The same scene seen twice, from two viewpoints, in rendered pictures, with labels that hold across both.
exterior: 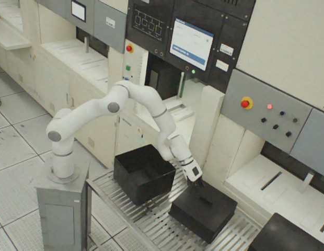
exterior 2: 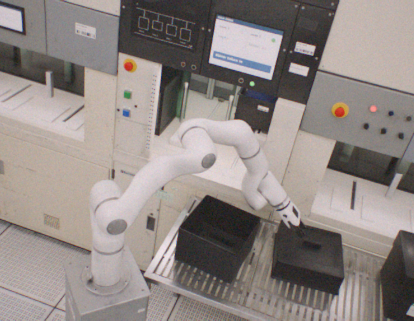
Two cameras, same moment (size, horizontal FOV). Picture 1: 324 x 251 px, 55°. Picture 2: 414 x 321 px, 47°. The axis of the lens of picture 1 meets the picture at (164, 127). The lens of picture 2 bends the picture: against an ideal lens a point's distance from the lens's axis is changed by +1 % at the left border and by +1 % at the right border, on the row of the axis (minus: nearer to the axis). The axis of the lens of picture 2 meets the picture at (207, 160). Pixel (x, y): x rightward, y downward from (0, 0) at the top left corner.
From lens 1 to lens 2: 0.88 m
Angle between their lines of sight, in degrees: 22
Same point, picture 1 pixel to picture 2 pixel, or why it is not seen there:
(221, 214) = (335, 253)
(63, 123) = (127, 203)
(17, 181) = not seen: outside the picture
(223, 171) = (307, 201)
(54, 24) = not seen: outside the picture
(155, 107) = (251, 146)
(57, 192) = (114, 308)
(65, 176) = (116, 281)
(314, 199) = (404, 201)
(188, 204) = (296, 256)
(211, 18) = (278, 10)
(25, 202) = not seen: outside the picture
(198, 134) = (271, 164)
